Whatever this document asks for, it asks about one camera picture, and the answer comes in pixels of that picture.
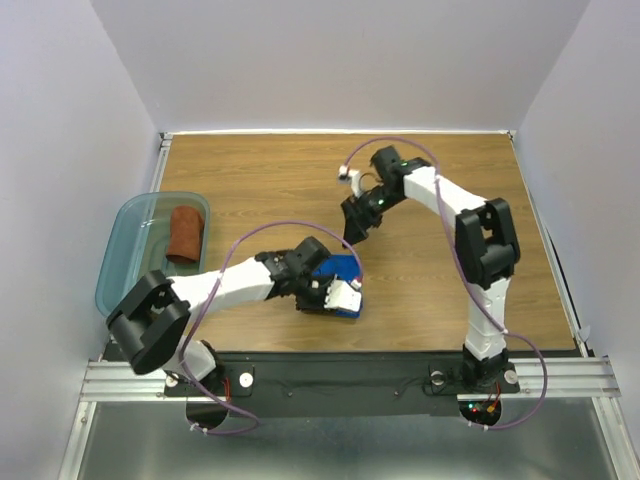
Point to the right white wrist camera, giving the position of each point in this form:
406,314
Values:
352,178

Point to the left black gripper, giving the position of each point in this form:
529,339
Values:
318,304

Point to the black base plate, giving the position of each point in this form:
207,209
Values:
345,384

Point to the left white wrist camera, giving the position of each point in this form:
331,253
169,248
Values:
344,297

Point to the blue towel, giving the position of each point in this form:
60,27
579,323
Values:
343,267

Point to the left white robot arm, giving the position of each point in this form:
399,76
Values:
150,321

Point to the aluminium frame rail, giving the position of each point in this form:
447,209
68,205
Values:
565,378

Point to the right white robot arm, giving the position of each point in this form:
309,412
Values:
481,235

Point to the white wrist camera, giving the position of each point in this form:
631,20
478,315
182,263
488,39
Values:
352,178
344,297

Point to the brown towel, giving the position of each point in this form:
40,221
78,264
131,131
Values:
185,235

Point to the teal plastic bin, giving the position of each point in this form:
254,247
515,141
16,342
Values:
139,242

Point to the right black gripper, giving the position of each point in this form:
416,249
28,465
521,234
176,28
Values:
359,209

